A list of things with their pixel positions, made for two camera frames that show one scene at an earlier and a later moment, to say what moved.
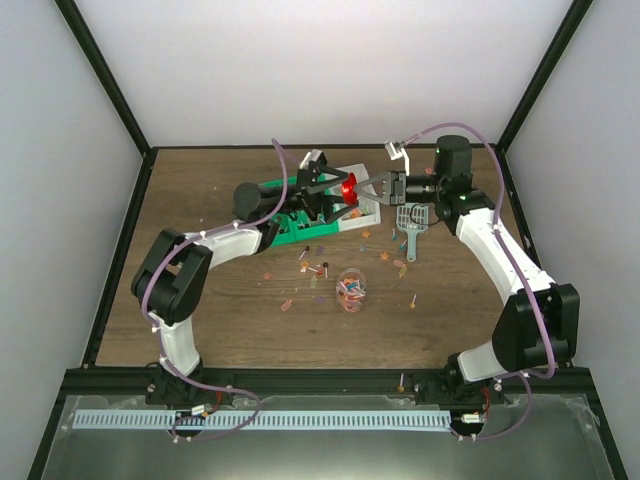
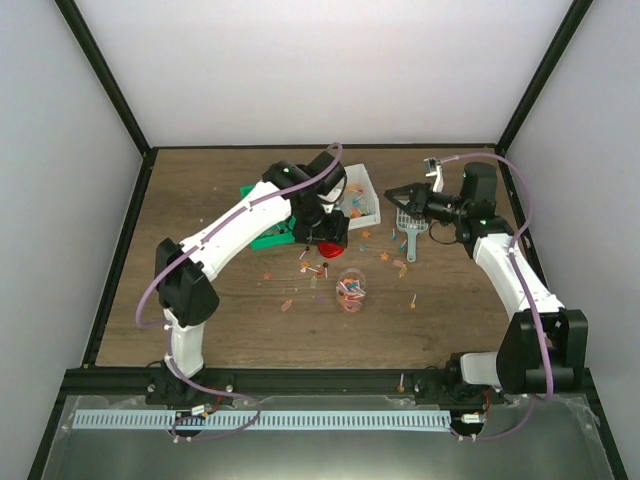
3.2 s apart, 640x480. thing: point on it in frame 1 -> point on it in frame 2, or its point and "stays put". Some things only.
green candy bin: [287, 231] stays put
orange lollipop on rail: [401, 387] stays put
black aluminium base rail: [352, 384] stays put
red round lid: [349, 191] -> [330, 251]
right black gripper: [390, 179] -> [419, 201]
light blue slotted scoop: [412, 218] stays put
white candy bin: [368, 211] stays put
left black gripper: [308, 190] -> [334, 232]
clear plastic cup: [351, 289] stays put
